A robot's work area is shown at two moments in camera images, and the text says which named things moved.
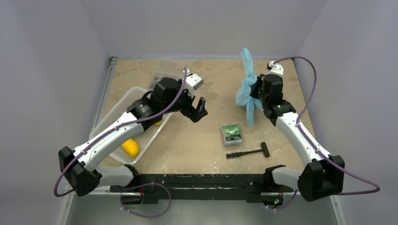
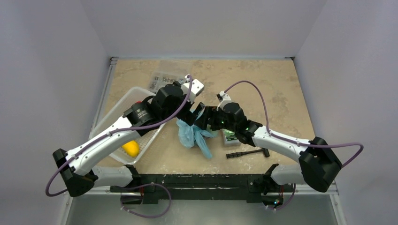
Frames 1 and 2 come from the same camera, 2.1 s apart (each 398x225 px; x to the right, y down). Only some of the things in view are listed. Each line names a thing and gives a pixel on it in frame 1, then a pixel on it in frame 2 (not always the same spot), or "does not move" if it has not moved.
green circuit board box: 232,135 does not move
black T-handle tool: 240,153 does not move
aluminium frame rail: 104,92 does not move
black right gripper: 257,90 to 206,118
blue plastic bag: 243,97 to 190,136
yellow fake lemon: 131,146 does not move
